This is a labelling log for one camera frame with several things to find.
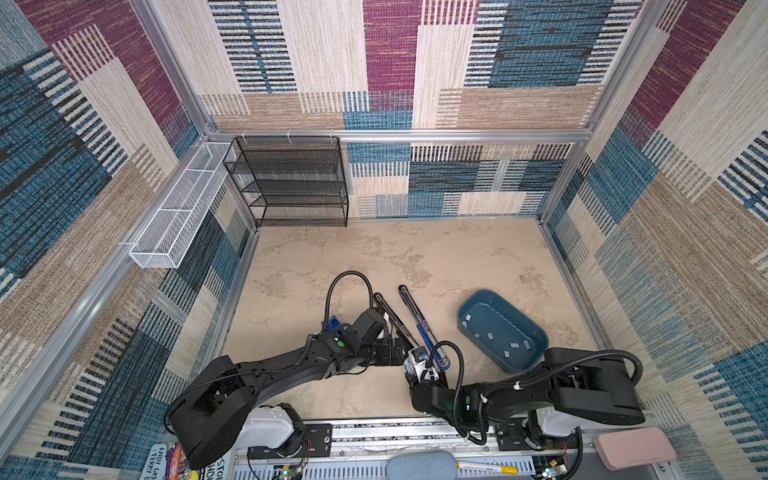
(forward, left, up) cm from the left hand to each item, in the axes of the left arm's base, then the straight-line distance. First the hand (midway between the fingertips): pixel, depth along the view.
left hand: (399, 351), depth 82 cm
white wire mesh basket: (+16, +55, +27) cm, 63 cm away
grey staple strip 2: (+3, -33, -4) cm, 34 cm away
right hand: (-5, -4, -7) cm, 10 cm away
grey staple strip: (+6, -27, -5) cm, 28 cm away
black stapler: (+10, 0, -4) cm, 11 cm away
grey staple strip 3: (+3, -37, -5) cm, 38 cm away
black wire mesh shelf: (+59, +37, +13) cm, 71 cm away
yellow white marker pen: (-26, -23, -5) cm, 35 cm away
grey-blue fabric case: (-25, -4, -2) cm, 25 cm away
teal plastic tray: (+7, -31, -6) cm, 32 cm away
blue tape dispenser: (+10, +19, -3) cm, 22 cm away
